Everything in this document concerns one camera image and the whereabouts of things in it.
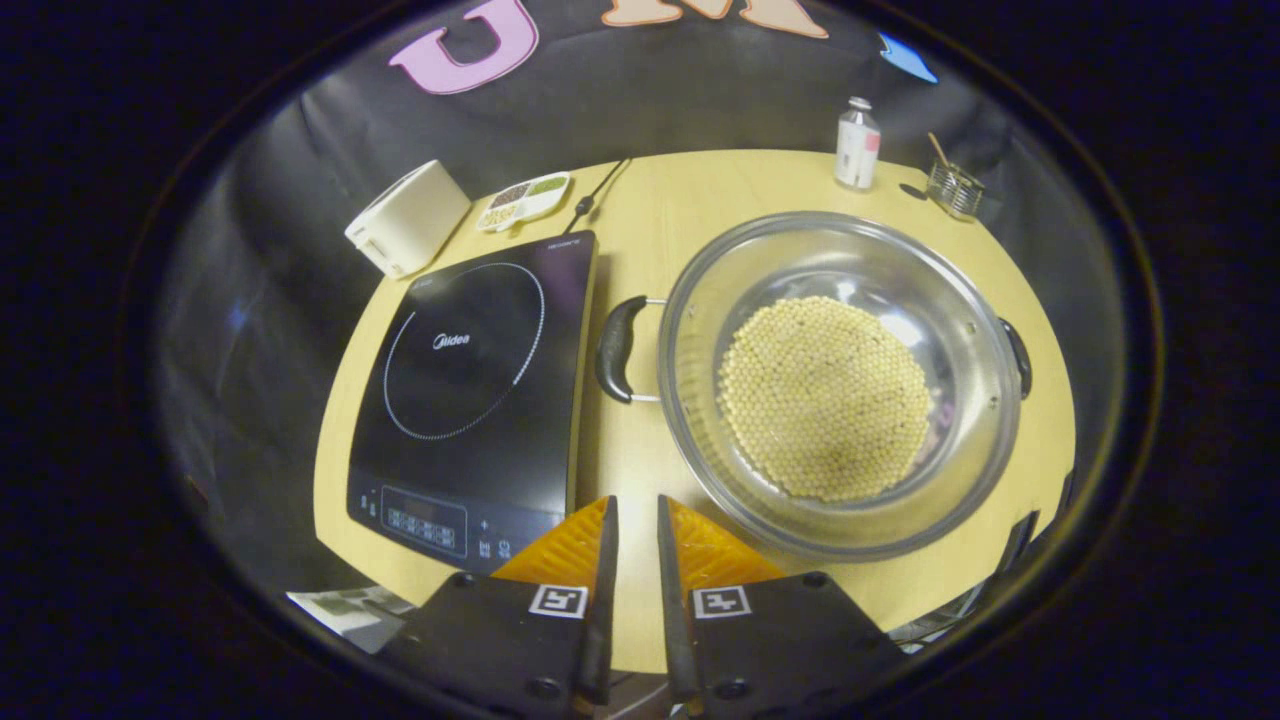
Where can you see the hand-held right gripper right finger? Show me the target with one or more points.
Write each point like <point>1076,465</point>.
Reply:
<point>672,620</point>

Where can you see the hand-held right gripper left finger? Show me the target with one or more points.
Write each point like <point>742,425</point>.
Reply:
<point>603,600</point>

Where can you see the black induction cooktop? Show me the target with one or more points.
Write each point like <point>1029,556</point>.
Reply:
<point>470,420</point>

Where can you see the white printed sheet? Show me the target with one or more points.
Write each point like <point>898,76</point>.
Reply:
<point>345,612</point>

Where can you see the layer of yellow beans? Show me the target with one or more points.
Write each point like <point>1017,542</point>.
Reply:
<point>825,400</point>

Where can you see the white divided snack plate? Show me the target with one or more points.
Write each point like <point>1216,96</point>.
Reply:
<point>525,200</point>

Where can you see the white toaster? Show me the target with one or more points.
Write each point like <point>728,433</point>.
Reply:
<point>410,220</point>

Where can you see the small clear bottle red label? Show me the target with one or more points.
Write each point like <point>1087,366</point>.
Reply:
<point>857,150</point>

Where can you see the small glass jar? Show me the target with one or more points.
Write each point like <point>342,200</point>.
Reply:
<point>955,190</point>

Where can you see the thin wooden stick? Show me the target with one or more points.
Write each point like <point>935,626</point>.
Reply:
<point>938,150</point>

